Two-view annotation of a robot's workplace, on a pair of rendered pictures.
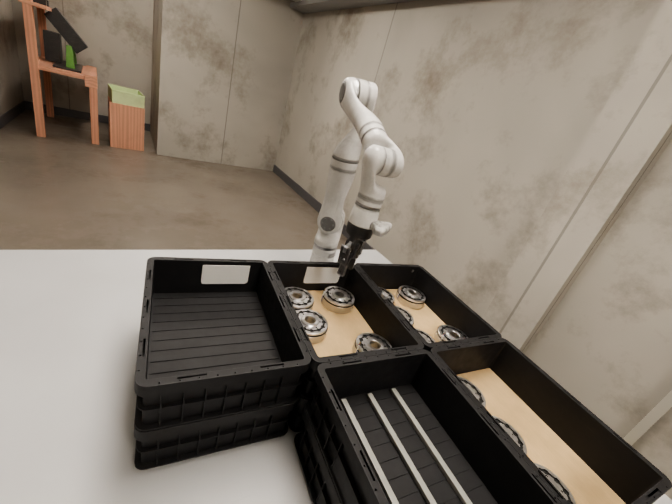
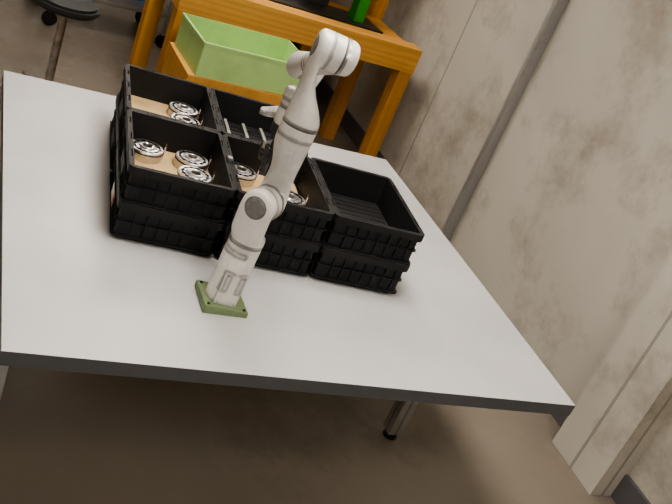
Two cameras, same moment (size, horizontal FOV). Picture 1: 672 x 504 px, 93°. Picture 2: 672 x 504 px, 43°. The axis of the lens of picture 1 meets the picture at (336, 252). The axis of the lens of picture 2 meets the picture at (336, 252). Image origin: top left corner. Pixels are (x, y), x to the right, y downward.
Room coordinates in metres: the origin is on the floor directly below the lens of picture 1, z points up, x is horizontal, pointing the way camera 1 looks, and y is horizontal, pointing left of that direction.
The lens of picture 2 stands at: (3.06, 0.54, 1.90)
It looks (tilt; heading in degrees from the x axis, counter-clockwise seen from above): 25 degrees down; 188
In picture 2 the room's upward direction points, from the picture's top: 23 degrees clockwise
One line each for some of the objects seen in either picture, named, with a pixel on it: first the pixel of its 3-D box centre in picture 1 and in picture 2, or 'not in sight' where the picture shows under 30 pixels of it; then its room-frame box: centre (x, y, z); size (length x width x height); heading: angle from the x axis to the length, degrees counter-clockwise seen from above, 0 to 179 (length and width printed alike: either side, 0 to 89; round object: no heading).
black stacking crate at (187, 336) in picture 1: (217, 325); (358, 211); (0.57, 0.21, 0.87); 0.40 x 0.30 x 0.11; 32
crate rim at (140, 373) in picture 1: (220, 308); (364, 198); (0.57, 0.21, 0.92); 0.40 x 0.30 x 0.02; 32
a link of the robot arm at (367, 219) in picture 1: (371, 215); (284, 111); (0.83, -0.06, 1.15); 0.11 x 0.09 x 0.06; 70
